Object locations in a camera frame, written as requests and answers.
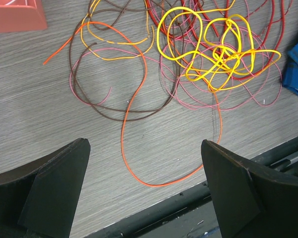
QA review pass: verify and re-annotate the pink wire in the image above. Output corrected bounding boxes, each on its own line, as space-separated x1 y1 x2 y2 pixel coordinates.
69 0 283 111

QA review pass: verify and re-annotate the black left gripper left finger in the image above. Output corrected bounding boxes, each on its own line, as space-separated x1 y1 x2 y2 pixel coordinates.
0 138 91 238

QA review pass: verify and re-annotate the white wire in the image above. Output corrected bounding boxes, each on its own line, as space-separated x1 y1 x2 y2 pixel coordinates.
0 0 28 7

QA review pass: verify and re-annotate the brown wire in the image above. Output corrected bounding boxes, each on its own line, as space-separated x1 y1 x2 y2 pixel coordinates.
69 0 204 122

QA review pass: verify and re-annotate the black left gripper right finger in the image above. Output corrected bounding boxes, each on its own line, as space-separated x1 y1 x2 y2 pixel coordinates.
201 140 298 238

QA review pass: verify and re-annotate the orange plastic tray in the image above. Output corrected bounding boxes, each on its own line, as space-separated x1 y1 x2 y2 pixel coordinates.
0 0 47 33

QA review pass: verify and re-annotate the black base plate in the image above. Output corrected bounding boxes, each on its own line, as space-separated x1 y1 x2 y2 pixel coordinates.
92 137 298 238

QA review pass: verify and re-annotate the red wire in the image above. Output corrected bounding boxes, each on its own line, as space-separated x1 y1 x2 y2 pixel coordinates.
146 0 293 81

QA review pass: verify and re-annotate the orange wire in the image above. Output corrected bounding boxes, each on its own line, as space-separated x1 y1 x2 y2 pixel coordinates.
43 21 223 187

